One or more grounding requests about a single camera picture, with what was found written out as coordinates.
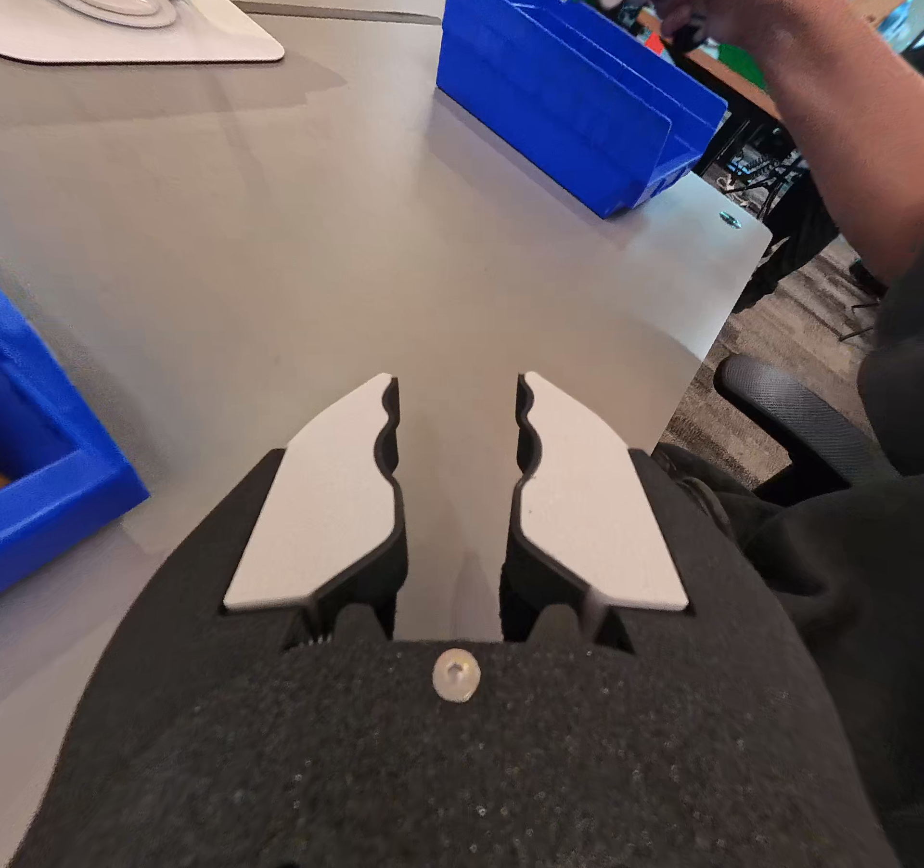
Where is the person's right forearm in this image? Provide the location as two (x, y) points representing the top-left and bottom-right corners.
(758, 0), (924, 284)

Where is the green plastic bin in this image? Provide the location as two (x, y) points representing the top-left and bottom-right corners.
(711, 41), (768, 92)

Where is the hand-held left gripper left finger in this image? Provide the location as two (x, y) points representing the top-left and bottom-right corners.
(222, 372), (410, 644)

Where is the grey desk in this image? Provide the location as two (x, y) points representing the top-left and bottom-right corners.
(0, 0), (775, 833)

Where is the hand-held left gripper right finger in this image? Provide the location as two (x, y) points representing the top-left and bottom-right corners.
(500, 371), (690, 645)

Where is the blue plastic storage bin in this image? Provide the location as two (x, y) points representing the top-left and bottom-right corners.
(0, 290), (151, 595)
(435, 0), (729, 220)

